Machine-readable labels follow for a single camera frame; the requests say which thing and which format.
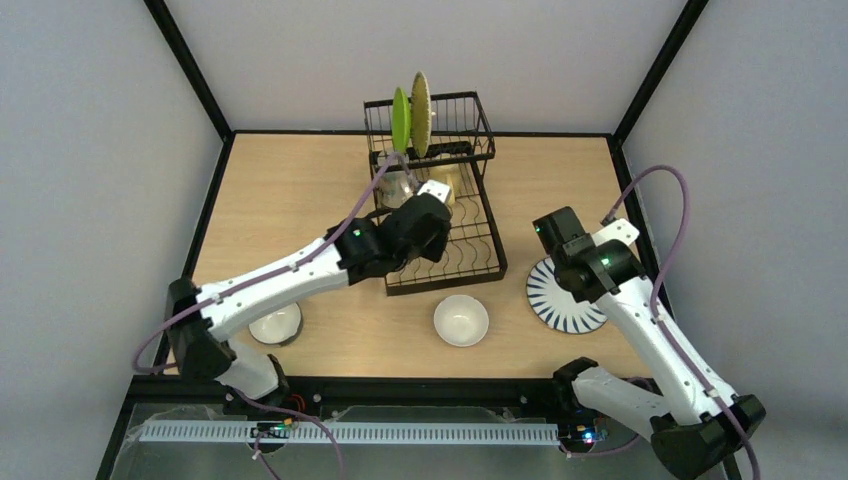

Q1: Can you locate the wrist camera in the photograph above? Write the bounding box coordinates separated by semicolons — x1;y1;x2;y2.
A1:
416;179;453;205
591;218;640;248

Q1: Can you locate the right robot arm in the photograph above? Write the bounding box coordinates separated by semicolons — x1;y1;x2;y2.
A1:
533;207;766;479

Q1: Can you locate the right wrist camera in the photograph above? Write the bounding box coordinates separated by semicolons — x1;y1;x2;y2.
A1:
591;218;640;248

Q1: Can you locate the white bowl dark rim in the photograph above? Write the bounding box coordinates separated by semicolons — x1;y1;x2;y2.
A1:
248;303;304;346

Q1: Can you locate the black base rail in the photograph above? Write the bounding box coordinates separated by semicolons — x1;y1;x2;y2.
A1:
125;375;580;417

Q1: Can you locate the white slotted cable duct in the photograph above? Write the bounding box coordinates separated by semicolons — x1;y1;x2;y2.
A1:
138;420;559;446

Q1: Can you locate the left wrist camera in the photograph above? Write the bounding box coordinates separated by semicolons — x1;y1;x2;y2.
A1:
416;179;453;205

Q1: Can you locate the green plate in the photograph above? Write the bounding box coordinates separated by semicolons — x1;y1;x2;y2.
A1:
391;86;412;155

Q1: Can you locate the right circuit board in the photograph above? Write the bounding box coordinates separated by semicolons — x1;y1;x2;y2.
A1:
558;424;608;449

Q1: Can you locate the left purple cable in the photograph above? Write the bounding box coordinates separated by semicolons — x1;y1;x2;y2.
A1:
131;152;422;480

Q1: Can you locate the black wire dish rack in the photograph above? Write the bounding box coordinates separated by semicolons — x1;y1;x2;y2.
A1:
374;91;508;296

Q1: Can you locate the round bamboo tray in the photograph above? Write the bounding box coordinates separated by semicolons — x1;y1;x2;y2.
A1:
410;71;433;158

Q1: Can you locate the blue striped white plate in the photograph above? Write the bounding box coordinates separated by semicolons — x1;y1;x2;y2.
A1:
525;257;607;335

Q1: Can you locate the circuit board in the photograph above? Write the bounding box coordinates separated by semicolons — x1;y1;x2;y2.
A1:
558;424;608;449
250;418;299;441

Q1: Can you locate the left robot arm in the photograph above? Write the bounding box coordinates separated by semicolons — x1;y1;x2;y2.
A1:
166;181;451;400

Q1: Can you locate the white ceramic bowl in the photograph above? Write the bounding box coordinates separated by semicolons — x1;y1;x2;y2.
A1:
433;295;490;347

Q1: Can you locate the left circuit board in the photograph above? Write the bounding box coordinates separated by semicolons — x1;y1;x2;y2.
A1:
250;418;299;441

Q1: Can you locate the yellow mug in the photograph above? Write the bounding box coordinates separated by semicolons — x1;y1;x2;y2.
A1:
438;165;464;206

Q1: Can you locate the clear glass cup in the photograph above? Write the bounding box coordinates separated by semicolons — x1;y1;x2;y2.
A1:
377;152;419;209

